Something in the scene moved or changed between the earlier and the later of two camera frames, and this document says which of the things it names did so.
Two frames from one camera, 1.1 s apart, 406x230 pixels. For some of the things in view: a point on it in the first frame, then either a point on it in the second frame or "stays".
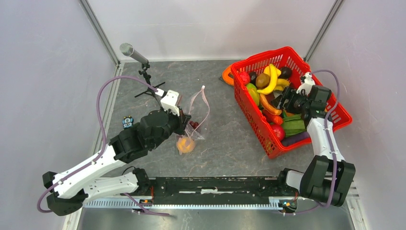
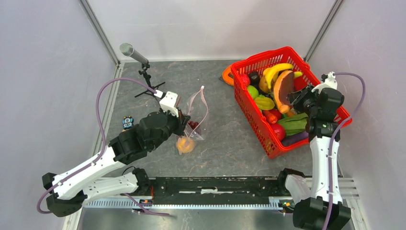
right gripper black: (289, 94) stays
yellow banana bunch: (275, 84) → (269, 73)
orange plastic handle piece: (227, 78) stays
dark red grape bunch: (194, 124) stays
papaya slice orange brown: (267, 107) → (284, 84)
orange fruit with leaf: (185, 145) stays
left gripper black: (182, 120) stays
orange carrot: (277, 120) → (271, 118)
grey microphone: (128, 49) stays
